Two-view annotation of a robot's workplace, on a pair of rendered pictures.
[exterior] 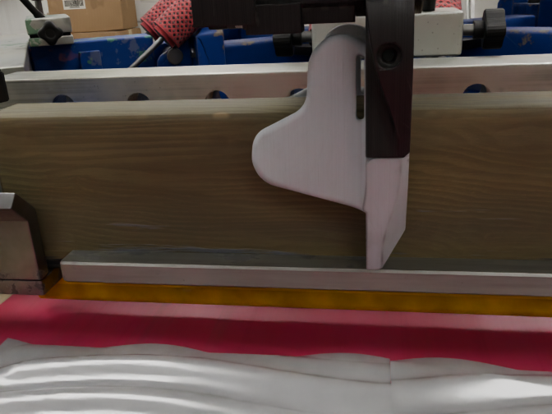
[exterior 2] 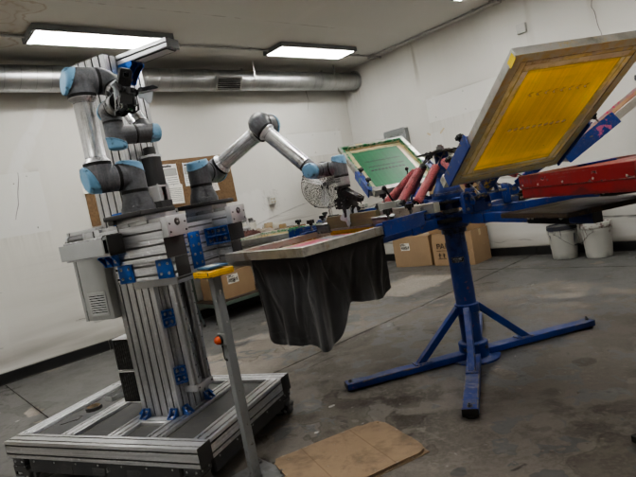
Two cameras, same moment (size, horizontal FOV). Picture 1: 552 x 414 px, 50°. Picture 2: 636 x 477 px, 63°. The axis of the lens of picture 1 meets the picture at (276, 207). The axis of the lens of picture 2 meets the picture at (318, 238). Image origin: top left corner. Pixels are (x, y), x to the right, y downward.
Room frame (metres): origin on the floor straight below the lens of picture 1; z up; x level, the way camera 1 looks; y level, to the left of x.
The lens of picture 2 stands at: (-1.92, -1.55, 1.17)
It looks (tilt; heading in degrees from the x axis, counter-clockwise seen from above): 4 degrees down; 39
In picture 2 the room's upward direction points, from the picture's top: 11 degrees counter-clockwise
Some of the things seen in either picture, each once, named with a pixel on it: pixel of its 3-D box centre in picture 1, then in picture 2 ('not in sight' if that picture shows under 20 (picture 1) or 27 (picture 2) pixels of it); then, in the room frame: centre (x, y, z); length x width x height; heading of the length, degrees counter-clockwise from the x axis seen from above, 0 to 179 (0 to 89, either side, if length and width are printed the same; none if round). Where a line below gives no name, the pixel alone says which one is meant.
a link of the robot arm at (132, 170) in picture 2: not in sight; (130, 175); (-0.58, 0.53, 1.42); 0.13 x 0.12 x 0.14; 168
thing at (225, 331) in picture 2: not in sight; (235, 375); (-0.49, 0.21, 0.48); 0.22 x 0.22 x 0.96; 80
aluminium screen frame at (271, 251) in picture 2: not in sight; (326, 238); (0.04, -0.01, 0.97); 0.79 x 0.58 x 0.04; 170
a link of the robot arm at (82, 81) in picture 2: not in sight; (90, 131); (-0.70, 0.55, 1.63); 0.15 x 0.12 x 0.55; 168
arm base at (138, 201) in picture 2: not in sight; (136, 201); (-0.57, 0.53, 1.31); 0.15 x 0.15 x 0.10
